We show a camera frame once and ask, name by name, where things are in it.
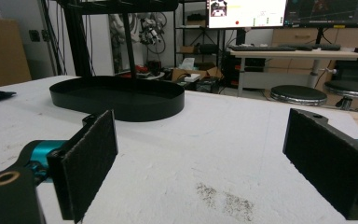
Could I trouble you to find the black metal shelf rack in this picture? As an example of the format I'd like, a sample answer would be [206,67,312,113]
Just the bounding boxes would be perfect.
[172,0,227,78]

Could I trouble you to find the black keyboard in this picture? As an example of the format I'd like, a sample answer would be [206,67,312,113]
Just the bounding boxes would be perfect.
[279,42,342,52]
[229,44,297,52]

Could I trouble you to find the black two-tier oval tray rack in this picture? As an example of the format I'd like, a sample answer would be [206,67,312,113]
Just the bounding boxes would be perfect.
[48,0,186,122]

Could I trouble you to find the light wooden desk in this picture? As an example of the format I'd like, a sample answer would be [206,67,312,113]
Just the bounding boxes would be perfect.
[228,47,358,97]

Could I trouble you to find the open cardboard box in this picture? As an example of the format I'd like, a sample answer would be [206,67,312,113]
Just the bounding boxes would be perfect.
[171,62,224,84]

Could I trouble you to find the brown cardboard board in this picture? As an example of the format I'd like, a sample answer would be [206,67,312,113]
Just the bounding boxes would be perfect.
[0,17,33,91]

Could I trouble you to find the white-screen computer monitor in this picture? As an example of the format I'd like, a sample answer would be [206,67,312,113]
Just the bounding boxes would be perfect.
[206,0,288,30]

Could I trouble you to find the dark-screen computer monitor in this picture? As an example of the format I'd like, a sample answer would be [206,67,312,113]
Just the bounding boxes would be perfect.
[283,0,358,28]

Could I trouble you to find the round black stool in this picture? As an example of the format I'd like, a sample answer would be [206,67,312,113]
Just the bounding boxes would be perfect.
[269,84,328,106]
[324,79,358,111]

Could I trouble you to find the wooden drawer cabinet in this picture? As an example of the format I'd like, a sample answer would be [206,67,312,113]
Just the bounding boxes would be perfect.
[270,26,358,76]

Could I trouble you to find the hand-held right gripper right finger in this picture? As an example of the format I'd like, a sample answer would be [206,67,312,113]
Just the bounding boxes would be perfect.
[282,107,358,221]

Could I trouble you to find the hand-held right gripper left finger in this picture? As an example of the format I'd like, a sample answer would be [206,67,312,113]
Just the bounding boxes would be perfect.
[46,109,119,224]

